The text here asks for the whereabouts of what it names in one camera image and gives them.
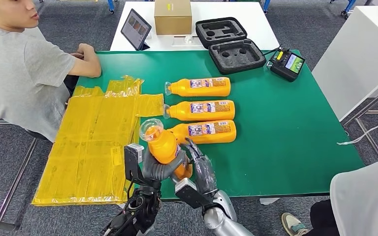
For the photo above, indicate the white table foot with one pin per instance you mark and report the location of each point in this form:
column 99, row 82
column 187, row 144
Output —
column 269, row 201

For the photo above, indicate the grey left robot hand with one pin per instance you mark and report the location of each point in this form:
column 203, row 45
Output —
column 159, row 172

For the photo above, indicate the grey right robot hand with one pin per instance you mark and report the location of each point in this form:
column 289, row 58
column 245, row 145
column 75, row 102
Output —
column 205, row 176

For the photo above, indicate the black foam lined case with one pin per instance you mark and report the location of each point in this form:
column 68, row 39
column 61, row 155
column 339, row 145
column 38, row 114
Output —
column 236, row 58

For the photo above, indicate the person's right hand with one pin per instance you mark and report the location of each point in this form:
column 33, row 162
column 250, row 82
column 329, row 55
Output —
column 86, row 51

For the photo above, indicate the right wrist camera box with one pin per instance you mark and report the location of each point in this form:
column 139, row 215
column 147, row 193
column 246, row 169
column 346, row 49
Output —
column 189, row 193

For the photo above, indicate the black tablet on stand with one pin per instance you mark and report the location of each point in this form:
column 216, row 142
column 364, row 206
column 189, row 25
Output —
column 136, row 30

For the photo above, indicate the grey metal table frame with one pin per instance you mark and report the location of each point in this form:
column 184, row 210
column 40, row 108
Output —
column 17, row 177
column 370, row 105

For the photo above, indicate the black stool seat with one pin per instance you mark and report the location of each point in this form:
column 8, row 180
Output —
column 35, row 134

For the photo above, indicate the person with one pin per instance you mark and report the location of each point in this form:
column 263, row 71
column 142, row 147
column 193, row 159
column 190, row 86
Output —
column 19, row 81
column 362, row 202

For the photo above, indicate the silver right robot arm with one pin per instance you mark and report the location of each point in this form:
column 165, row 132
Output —
column 221, row 218

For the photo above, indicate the brown cardboard box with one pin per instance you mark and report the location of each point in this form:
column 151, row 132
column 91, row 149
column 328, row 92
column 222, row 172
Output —
column 172, row 18

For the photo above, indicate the orange detergent bottle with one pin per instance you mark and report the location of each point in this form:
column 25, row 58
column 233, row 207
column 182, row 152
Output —
column 163, row 146
column 181, row 88
column 215, row 138
column 181, row 112

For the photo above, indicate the black remote controller with screen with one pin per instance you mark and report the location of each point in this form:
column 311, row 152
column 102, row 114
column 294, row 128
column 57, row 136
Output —
column 280, row 69

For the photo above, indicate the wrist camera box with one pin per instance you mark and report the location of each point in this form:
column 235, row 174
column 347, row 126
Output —
column 189, row 193
column 132, row 163

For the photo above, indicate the small white plastic object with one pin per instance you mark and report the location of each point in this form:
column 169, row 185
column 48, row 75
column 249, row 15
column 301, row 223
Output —
column 187, row 39

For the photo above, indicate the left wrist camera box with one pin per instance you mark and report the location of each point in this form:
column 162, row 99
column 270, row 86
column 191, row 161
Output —
column 132, row 163

